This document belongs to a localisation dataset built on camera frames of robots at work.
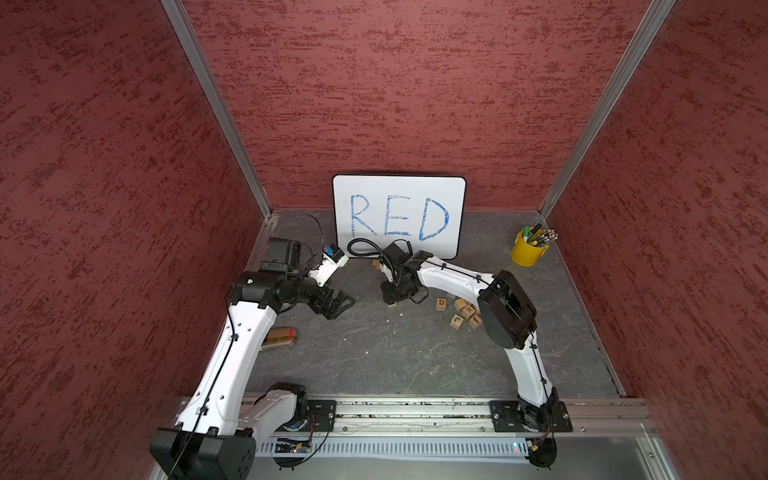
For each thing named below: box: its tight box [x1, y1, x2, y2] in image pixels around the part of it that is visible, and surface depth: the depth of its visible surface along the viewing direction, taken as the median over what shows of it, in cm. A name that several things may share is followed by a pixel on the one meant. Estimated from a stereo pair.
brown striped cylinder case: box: [262, 327, 298, 348], surface depth 85 cm
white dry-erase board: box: [332, 174, 467, 260], surface depth 94 cm
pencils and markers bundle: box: [523, 223, 559, 246], surface depth 102 cm
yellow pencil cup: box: [511, 229, 550, 267], surface depth 103 cm
